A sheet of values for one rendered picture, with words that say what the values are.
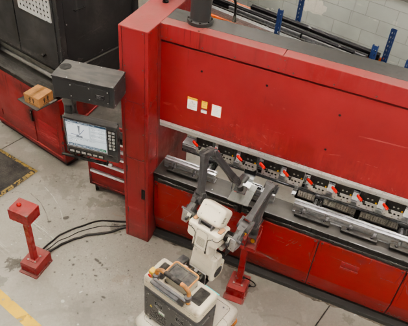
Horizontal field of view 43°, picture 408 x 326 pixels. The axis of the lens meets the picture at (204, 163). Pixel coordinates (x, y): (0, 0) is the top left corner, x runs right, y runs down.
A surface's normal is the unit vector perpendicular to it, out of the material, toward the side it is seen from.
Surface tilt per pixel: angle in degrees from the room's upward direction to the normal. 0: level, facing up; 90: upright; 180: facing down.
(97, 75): 0
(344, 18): 90
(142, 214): 90
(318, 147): 90
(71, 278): 0
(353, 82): 90
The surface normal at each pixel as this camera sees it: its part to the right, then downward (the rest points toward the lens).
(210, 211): -0.40, -0.14
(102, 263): 0.07, -0.75
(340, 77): -0.40, 0.58
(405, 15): -0.61, 0.49
